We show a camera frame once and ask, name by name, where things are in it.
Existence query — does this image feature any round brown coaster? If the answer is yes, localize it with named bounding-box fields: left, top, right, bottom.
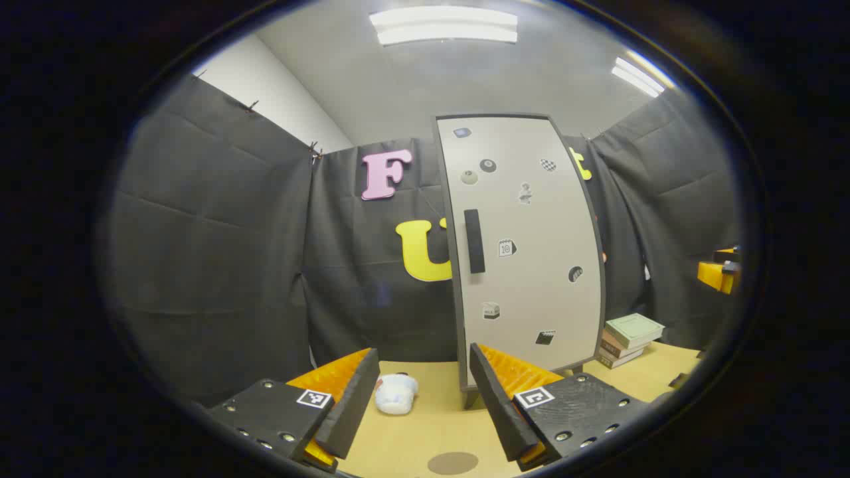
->
left=427, top=451, right=479, bottom=476

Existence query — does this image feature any white cabinet door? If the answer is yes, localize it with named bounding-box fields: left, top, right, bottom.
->
left=435, top=114, right=606, bottom=391

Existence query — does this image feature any grey cabinet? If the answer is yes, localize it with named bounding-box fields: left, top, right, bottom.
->
left=434, top=113, right=608, bottom=410

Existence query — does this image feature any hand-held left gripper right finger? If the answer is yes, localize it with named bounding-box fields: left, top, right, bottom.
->
left=469, top=343, right=655, bottom=473

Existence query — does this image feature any white fluffy plush toy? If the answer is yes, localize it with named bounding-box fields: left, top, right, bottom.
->
left=374, top=373, right=420, bottom=416

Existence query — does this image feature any black backdrop cloth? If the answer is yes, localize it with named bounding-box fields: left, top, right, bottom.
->
left=110, top=74, right=742, bottom=407

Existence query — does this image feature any brown book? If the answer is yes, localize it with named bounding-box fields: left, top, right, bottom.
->
left=601, top=330, right=651, bottom=359

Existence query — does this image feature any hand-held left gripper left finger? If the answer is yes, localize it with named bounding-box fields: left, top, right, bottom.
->
left=206, top=347, right=381, bottom=473

